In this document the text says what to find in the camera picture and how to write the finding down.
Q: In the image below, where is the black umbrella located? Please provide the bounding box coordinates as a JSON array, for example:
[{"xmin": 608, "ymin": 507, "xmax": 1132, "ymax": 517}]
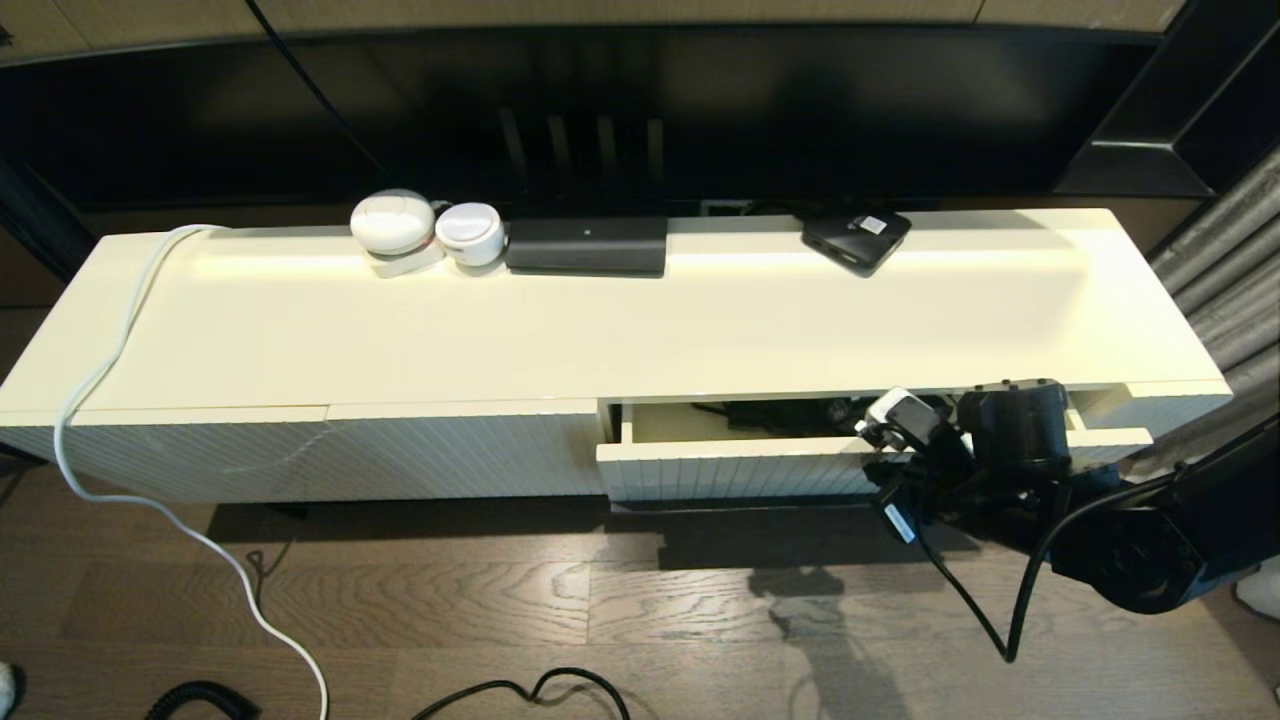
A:
[{"xmin": 690, "ymin": 397, "xmax": 873, "ymax": 438}]

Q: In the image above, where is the white fluted drawer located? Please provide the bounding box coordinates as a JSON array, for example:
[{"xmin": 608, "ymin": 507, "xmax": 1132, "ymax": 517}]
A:
[{"xmin": 596, "ymin": 393, "xmax": 1154, "ymax": 503}]

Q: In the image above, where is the white tv cabinet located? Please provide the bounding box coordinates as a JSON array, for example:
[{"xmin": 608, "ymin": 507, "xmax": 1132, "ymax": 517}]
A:
[{"xmin": 0, "ymin": 208, "xmax": 1233, "ymax": 521}]

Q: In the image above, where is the small black set-top box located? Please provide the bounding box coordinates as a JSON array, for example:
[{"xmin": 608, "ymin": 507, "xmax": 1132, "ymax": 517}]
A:
[{"xmin": 800, "ymin": 210, "xmax": 913, "ymax": 278}]

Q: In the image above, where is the white rounded floor object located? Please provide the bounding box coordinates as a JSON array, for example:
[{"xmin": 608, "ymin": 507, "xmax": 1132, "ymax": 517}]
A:
[{"xmin": 1236, "ymin": 565, "xmax": 1280, "ymax": 621}]

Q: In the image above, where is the grey curtain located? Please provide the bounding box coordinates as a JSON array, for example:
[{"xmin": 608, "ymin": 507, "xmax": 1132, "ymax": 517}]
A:
[{"xmin": 1145, "ymin": 140, "xmax": 1280, "ymax": 461}]

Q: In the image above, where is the black shelf unit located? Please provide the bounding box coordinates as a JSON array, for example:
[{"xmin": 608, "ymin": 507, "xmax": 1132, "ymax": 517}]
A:
[{"xmin": 1050, "ymin": 0, "xmax": 1280, "ymax": 199}]

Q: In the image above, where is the black television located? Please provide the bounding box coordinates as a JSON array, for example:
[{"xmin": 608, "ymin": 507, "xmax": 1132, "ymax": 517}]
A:
[{"xmin": 0, "ymin": 22, "xmax": 1176, "ymax": 216}]

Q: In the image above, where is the black router with antennas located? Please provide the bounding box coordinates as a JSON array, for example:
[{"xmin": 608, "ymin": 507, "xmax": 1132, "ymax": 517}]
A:
[{"xmin": 497, "ymin": 106, "xmax": 669, "ymax": 278}]

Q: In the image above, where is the small white round device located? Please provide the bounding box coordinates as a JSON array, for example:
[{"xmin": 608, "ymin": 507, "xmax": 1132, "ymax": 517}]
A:
[{"xmin": 435, "ymin": 203, "xmax": 506, "ymax": 268}]

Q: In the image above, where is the white egg-shaped device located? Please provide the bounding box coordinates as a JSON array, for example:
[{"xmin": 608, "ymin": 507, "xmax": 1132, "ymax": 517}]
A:
[{"xmin": 350, "ymin": 189, "xmax": 438, "ymax": 257}]

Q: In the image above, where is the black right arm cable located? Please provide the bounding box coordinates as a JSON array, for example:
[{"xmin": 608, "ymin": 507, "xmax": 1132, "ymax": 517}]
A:
[{"xmin": 915, "ymin": 470, "xmax": 1201, "ymax": 664}]

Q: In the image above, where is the black floor cable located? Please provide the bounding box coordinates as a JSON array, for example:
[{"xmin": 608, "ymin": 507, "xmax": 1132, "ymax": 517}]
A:
[{"xmin": 410, "ymin": 667, "xmax": 631, "ymax": 720}]

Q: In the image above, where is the black coiled cable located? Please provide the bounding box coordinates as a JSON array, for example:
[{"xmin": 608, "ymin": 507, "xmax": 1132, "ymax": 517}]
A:
[{"xmin": 145, "ymin": 680, "xmax": 263, "ymax": 720}]

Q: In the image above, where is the white power cable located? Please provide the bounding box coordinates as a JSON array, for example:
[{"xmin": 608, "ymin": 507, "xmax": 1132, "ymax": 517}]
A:
[{"xmin": 53, "ymin": 225, "xmax": 331, "ymax": 720}]

